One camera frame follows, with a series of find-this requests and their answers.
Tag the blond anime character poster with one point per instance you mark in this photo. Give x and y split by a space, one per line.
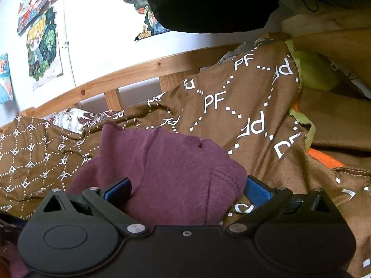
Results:
44 62

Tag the colourful landscape poster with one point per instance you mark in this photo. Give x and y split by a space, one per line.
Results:
150 26

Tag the wooden bed rail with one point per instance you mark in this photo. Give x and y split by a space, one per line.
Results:
340 34

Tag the brown PF patterned blanket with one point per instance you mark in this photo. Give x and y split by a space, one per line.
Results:
281 132

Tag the maroon long sleeve shirt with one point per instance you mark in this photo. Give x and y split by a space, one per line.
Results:
176 179

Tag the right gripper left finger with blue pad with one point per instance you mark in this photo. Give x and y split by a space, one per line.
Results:
109 204

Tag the yellow green cloth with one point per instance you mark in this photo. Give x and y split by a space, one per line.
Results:
313 69

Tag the red haired character poster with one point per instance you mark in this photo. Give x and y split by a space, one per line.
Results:
28 9

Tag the blue poster at left edge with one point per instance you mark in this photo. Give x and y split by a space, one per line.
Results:
6 89

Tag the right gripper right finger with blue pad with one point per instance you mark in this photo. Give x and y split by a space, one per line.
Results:
267 202

